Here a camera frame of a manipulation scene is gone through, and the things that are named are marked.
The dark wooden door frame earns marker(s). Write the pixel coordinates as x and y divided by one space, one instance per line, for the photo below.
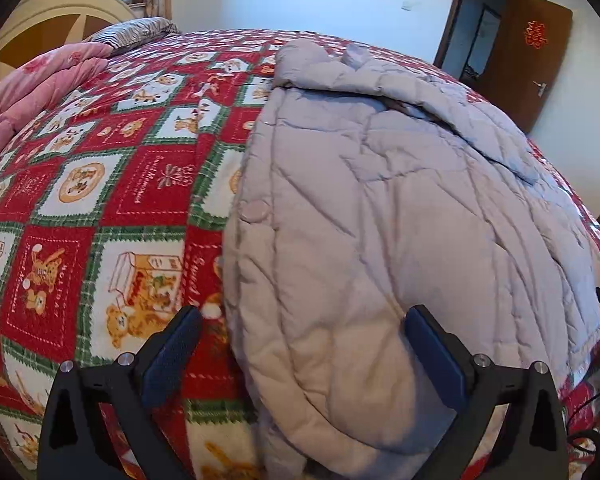
452 10

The red paper door decoration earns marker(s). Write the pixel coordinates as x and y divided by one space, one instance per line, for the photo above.
536 35

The lilac quilted puffer jacket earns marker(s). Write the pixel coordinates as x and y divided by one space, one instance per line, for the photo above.
380 210

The folded pink floral quilt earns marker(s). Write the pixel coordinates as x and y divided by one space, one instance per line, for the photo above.
35 90

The striped pillow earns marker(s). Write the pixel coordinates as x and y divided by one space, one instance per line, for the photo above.
135 32

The red printed bear blanket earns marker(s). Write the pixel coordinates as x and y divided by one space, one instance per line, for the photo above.
105 185

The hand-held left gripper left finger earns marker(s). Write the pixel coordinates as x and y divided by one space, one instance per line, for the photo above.
172 355

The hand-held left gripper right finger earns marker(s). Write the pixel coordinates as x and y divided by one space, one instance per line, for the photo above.
435 355

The cream wooden headboard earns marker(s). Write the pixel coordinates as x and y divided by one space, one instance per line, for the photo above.
55 25

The brown wooden door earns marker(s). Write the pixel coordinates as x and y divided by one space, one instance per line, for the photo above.
520 85

